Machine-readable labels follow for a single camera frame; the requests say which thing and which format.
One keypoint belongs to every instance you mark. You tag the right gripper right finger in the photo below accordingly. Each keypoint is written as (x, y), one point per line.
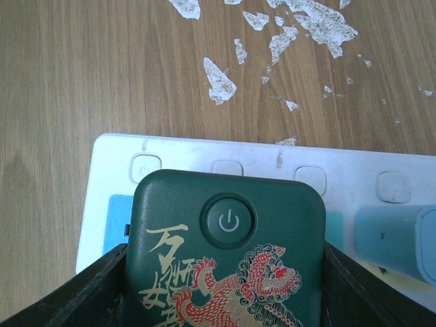
(353, 296)

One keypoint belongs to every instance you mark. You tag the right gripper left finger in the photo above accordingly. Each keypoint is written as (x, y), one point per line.
(91, 298)

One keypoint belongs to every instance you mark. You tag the light blue usb charger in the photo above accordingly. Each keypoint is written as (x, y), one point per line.
(398, 238)

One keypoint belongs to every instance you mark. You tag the white power strip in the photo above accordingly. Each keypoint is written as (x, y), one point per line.
(347, 180)

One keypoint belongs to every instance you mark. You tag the dark green square adapter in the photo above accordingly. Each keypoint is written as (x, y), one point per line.
(218, 250)

